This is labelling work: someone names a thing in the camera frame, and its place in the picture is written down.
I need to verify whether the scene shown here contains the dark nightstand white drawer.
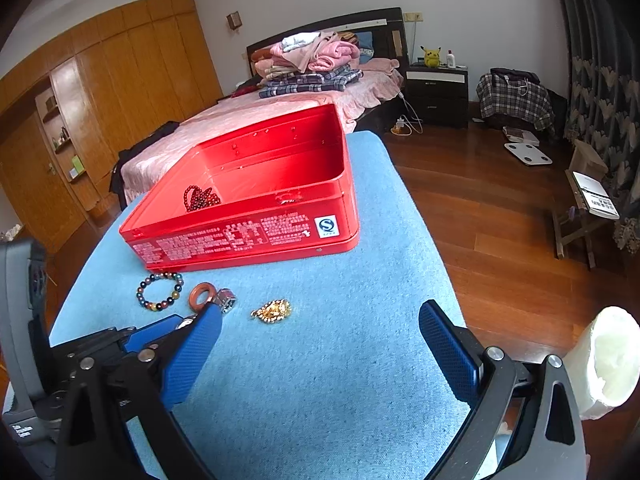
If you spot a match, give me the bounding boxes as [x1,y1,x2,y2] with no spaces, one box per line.
[404,64,470,128]

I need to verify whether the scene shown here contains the bed with pink bedspread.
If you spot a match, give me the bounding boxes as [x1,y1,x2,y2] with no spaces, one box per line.
[119,66,405,208]

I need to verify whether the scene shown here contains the wooden wardrobe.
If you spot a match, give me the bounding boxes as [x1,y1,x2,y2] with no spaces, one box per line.
[0,0,223,256]

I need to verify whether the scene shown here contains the folding wooden stool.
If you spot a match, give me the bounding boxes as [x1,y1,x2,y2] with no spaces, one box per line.
[550,195,601,271]

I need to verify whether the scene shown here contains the red metal tin box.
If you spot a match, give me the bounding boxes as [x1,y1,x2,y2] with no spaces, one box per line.
[118,102,362,272]

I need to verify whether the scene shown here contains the gold chain charm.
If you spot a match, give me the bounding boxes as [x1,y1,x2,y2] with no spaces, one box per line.
[250,299,295,322]

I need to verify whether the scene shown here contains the white paper roll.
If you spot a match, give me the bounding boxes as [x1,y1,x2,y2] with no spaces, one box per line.
[564,306,640,422]

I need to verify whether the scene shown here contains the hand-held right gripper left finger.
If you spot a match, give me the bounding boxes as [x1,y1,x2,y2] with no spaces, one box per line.
[55,302,223,480]

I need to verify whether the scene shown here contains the blue tablecloth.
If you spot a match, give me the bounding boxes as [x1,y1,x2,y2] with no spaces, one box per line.
[47,130,468,480]

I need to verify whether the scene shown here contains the white flat box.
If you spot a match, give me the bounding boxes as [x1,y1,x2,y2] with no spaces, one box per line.
[502,125,541,146]

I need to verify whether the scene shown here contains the dark wooden headboard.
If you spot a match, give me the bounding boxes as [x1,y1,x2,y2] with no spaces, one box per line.
[246,7,408,68]

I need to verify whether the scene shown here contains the white bathroom scale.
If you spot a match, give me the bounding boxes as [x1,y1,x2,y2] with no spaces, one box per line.
[504,141,554,166]

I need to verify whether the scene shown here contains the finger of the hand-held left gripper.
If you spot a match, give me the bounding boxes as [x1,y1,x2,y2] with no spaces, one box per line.
[49,326,132,361]
[120,314,187,353]

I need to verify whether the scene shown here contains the white charger cable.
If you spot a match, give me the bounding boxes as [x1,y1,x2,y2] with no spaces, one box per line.
[390,91,425,137]

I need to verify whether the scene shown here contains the folded plaid clothes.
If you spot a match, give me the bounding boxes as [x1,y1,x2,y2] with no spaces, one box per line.
[258,65,364,100]

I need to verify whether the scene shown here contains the silver wristwatch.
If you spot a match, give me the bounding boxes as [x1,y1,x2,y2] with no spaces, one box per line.
[176,287,237,331]

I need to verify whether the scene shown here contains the plaid covered chair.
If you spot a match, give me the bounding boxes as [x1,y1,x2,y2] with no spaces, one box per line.
[476,71,556,136]

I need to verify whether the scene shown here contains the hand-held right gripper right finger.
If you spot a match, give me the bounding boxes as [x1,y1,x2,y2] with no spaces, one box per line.
[418,300,589,480]

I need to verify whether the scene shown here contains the reddish brown ring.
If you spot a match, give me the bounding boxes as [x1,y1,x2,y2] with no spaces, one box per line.
[188,282,217,308]

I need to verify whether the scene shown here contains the black bag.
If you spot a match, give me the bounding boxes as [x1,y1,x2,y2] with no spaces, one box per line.
[490,67,541,85]

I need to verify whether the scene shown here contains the reddish brown bead necklace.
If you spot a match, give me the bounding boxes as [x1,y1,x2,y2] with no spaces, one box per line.
[182,185,222,209]

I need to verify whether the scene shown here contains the wooden door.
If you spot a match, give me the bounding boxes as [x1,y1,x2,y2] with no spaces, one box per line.
[0,110,88,251]

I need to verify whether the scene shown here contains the dark floral curtain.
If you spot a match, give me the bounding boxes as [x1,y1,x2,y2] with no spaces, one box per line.
[547,0,640,256]

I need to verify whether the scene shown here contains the pile of pink clothes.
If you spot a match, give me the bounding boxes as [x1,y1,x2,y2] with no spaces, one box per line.
[252,31,362,81]

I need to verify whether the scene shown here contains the black garment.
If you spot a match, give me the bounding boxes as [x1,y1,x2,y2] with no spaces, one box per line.
[109,121,181,211]

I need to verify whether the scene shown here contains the multicoloured bead bracelet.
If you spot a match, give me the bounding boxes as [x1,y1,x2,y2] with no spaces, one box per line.
[136,271,184,312]

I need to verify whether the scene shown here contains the white booklet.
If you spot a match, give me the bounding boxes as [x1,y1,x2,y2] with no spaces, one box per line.
[565,170,621,221]

